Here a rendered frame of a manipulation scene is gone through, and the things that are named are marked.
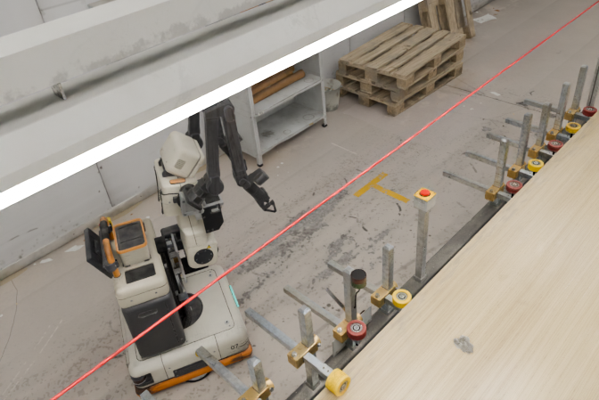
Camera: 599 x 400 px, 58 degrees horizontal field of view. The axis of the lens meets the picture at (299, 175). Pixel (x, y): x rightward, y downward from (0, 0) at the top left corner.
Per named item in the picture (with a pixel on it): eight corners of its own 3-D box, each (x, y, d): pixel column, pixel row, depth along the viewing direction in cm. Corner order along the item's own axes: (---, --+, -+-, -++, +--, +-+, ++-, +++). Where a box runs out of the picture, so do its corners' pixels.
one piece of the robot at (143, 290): (145, 376, 290) (99, 266, 242) (133, 306, 333) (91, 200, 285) (205, 354, 299) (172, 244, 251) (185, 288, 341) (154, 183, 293)
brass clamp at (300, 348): (287, 361, 203) (285, 353, 200) (311, 338, 211) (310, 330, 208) (299, 370, 199) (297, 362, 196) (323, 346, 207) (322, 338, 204)
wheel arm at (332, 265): (327, 268, 256) (326, 262, 253) (332, 265, 257) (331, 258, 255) (402, 315, 229) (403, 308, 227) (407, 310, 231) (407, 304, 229)
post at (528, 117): (511, 184, 316) (524, 113, 288) (514, 182, 318) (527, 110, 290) (517, 187, 314) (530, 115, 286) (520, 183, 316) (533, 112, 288)
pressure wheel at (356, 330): (343, 345, 221) (342, 327, 215) (356, 333, 226) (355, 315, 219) (358, 356, 217) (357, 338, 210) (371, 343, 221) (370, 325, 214)
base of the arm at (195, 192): (181, 189, 251) (186, 203, 242) (192, 176, 250) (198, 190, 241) (195, 197, 256) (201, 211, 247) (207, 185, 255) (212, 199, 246)
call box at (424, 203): (413, 208, 235) (413, 194, 231) (422, 200, 239) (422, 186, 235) (426, 215, 231) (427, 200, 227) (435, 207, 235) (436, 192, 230)
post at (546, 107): (529, 172, 332) (543, 102, 305) (532, 169, 334) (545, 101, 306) (535, 174, 330) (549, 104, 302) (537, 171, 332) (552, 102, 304)
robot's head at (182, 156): (163, 173, 249) (179, 147, 245) (156, 151, 265) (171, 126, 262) (190, 183, 257) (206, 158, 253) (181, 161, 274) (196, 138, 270)
